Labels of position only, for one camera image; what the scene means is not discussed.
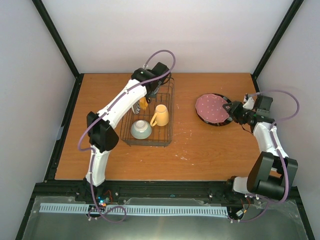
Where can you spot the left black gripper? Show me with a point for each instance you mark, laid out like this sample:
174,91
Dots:
152,95

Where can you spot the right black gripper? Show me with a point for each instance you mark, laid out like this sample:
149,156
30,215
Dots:
233,110

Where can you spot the black bottom plate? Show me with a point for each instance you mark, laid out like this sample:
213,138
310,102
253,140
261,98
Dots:
220,123

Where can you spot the yellow scalloped plate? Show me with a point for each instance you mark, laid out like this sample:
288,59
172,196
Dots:
143,103

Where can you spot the pink polka dot plate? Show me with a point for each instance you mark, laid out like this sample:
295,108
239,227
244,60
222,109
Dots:
211,107

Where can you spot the white blue striped plate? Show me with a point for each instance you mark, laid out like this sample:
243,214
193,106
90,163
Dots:
136,108

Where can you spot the yellow ceramic mug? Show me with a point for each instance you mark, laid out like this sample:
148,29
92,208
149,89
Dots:
160,117

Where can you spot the black wire dish rack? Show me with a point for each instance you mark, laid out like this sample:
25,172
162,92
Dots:
161,136

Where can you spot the light green ceramic bowl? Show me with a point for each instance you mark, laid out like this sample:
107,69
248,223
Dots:
141,129

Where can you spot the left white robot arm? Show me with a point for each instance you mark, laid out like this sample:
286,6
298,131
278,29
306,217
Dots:
101,125

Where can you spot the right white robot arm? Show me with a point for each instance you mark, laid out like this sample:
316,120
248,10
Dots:
274,171

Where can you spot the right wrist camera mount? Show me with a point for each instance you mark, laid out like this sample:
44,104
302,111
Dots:
249,101

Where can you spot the right black frame post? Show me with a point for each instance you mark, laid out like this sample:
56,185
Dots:
283,26

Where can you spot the black frame post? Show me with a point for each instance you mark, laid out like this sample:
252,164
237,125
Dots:
47,20
283,26

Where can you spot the left black frame post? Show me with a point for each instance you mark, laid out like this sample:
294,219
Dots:
47,20

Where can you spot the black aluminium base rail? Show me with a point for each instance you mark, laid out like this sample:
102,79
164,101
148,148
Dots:
213,192

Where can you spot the light blue slotted cable duct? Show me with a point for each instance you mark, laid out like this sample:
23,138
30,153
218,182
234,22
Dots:
136,210

